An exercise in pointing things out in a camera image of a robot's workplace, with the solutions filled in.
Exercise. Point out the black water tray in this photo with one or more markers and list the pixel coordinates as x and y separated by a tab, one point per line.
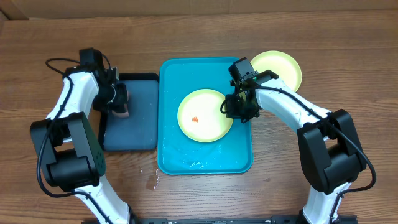
137	132

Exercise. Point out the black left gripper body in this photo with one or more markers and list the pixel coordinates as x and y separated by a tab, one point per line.
120	96

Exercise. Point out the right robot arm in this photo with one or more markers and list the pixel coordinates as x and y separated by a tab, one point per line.
330	151

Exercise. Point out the yellow plate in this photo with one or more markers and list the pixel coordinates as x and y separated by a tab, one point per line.
199	116
285	66

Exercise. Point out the green orange sponge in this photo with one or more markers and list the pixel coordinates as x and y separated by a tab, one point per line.
122	113

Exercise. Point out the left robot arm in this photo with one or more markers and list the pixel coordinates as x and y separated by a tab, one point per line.
70	159

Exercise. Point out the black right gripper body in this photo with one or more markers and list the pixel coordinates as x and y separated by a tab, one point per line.
235	107

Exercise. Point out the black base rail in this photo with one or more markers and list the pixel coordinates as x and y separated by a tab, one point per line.
276	219

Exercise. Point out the teal plastic tray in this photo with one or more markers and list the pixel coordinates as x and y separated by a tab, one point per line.
177	154

